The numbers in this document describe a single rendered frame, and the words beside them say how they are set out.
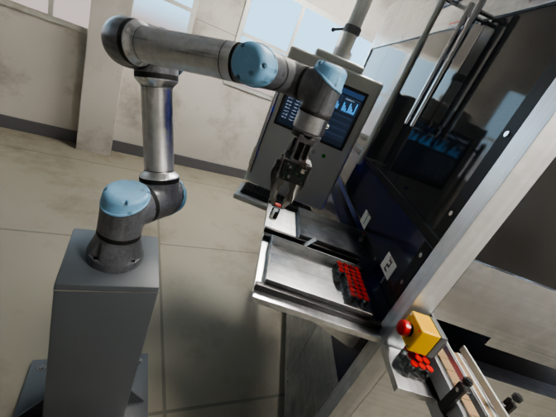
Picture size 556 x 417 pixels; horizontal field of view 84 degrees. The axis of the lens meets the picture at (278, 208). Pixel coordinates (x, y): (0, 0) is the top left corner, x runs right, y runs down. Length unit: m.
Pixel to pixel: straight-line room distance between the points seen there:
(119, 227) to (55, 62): 2.91
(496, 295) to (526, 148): 0.39
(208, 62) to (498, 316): 0.95
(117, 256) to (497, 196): 0.96
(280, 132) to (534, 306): 1.27
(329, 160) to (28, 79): 2.94
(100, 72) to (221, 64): 2.85
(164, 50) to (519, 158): 0.78
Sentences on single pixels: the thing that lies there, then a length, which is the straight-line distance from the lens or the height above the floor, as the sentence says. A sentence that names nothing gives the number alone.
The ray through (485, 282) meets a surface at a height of 1.17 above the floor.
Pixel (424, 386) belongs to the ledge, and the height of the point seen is 0.88.
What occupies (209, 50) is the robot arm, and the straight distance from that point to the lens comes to 0.68.
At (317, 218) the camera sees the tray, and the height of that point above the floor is 0.89.
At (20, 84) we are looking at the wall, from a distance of 3.83.
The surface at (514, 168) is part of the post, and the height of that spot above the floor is 1.44.
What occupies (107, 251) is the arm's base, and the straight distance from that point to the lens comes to 0.96.
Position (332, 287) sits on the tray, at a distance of 1.07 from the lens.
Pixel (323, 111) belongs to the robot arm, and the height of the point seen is 1.40.
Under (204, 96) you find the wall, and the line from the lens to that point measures 3.68.
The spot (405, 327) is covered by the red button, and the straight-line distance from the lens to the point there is 0.88.
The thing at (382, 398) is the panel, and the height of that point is 0.67.
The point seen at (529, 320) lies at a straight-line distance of 1.11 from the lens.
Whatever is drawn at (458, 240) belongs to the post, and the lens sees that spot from 0.86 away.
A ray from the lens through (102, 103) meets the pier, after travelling 3.53.
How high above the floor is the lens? 1.45
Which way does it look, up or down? 24 degrees down
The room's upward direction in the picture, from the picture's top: 23 degrees clockwise
